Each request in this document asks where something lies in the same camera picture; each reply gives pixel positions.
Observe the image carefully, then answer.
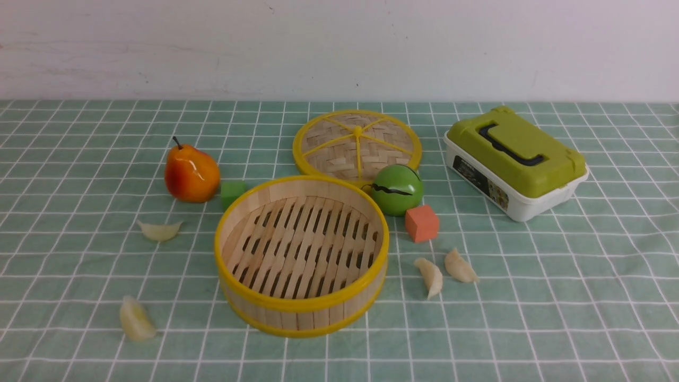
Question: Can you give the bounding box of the dumpling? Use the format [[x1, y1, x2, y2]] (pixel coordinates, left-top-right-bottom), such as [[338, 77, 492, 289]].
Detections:
[[119, 296, 156, 341], [136, 220, 183, 242], [445, 248, 480, 283], [414, 258, 443, 300]]

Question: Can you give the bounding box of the woven bamboo steamer lid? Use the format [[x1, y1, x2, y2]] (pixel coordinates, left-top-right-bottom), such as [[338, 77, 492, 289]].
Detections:
[[292, 110, 423, 187]]

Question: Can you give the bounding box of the bamboo steamer tray yellow rim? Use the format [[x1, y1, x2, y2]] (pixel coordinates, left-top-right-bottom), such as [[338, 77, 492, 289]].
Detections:
[[214, 176, 389, 337]]

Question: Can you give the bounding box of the green toy apple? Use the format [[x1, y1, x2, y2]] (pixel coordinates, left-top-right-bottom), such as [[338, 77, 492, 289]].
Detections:
[[368, 164, 423, 216]]

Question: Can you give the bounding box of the orange foam cube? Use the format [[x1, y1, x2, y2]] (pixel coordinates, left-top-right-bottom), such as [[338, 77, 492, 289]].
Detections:
[[405, 205, 440, 242]]

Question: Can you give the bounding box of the green foam cube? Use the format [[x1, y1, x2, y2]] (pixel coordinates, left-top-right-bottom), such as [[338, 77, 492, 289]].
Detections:
[[220, 180, 248, 211]]

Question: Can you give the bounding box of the orange red toy pear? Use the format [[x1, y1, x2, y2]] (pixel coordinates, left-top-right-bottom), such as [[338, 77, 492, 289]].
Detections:
[[164, 137, 221, 203]]

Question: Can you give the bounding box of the green lidded white box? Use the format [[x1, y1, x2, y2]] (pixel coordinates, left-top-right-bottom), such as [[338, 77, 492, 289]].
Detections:
[[443, 106, 589, 222]]

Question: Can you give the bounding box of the green checkered tablecloth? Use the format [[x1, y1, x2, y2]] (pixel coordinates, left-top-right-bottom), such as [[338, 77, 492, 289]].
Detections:
[[1, 100, 678, 381]]

